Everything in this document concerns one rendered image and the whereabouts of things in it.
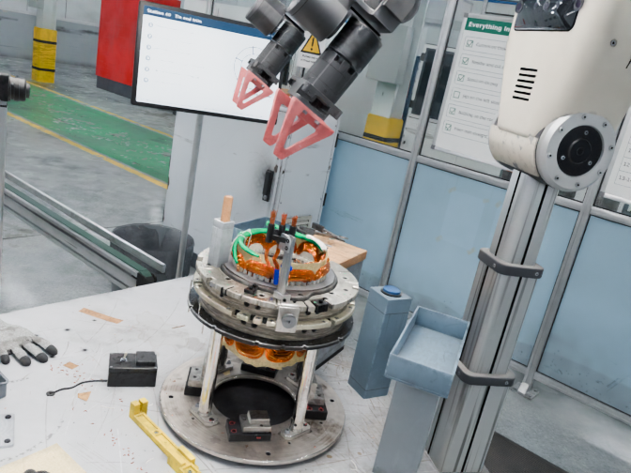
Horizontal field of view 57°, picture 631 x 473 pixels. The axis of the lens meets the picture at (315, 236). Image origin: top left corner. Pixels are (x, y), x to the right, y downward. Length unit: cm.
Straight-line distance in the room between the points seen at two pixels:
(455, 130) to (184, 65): 175
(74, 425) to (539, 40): 112
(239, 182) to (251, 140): 27
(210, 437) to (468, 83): 260
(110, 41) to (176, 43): 316
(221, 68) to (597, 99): 133
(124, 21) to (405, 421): 437
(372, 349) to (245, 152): 237
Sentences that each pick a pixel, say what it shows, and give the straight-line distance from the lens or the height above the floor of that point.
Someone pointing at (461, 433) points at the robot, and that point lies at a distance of 142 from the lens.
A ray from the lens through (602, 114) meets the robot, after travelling 121.
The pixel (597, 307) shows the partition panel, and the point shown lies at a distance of 324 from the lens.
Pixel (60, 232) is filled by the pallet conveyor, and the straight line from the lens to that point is 231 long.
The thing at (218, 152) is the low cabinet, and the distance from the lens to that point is 374.
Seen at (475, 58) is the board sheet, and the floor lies 165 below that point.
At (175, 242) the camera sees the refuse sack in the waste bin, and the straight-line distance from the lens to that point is 299.
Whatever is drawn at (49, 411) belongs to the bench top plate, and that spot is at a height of 78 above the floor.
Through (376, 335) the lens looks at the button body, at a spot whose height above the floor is 94.
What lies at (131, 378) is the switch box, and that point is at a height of 80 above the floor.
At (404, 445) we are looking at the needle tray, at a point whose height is 86.
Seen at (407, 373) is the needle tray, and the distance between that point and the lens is 100.
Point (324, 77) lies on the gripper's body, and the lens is 80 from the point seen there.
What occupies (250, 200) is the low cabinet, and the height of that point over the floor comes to 61.
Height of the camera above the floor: 150
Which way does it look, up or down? 17 degrees down
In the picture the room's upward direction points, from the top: 11 degrees clockwise
